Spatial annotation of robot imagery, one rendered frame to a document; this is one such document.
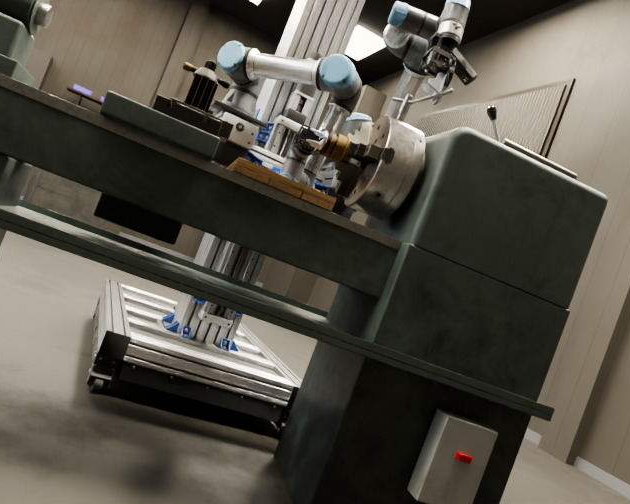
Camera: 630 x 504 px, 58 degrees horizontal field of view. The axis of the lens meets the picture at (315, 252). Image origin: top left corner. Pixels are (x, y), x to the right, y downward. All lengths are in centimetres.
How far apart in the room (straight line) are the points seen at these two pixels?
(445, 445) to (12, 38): 162
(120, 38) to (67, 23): 89
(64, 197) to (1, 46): 687
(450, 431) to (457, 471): 12
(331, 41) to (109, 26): 904
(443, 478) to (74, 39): 1051
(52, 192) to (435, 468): 739
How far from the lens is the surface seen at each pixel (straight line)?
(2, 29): 179
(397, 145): 174
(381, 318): 166
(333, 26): 272
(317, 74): 210
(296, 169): 203
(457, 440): 178
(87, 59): 1141
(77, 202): 861
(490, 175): 179
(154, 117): 154
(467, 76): 183
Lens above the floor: 69
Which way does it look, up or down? 2 degrees up
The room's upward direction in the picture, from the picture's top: 21 degrees clockwise
